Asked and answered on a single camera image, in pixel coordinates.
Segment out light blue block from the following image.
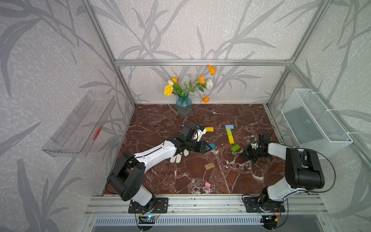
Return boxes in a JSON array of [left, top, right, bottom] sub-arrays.
[[225, 125, 234, 130]]

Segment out dark wood block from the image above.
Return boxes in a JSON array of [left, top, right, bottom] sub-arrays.
[[204, 162, 215, 171]]

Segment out artificial flowers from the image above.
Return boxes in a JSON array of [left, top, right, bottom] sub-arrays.
[[164, 65, 216, 104]]

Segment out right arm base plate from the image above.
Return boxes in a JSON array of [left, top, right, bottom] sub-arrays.
[[242, 196, 286, 213]]

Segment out white cotton glove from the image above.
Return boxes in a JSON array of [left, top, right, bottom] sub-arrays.
[[170, 149, 190, 163]]

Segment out small yellow block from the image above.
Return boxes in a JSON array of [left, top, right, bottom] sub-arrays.
[[228, 135, 235, 145]]

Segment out blue glass vase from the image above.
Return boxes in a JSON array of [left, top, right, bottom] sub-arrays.
[[176, 96, 192, 117]]

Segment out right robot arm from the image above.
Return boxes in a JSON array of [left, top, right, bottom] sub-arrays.
[[240, 133, 325, 212]]

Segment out clear plastic shelf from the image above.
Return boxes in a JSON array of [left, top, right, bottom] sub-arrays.
[[42, 91, 117, 158]]

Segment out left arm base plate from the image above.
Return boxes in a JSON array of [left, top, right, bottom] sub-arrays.
[[128, 197, 169, 214]]

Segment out left circuit board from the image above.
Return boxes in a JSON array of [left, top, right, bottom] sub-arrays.
[[138, 214, 160, 225]]

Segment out dark green block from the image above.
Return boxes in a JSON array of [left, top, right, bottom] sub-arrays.
[[231, 145, 241, 153]]

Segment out circuit board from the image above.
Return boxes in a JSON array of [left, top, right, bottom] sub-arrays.
[[260, 215, 281, 227], [138, 214, 160, 225]]

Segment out white wire basket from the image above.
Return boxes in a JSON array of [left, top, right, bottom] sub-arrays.
[[281, 89, 353, 157]]

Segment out right circuit board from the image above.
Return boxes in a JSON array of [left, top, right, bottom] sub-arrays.
[[260, 215, 281, 227]]

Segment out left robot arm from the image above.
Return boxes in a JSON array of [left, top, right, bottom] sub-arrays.
[[107, 124, 212, 206]]

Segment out aluminium frame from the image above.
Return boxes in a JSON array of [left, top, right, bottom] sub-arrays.
[[78, 0, 371, 232]]

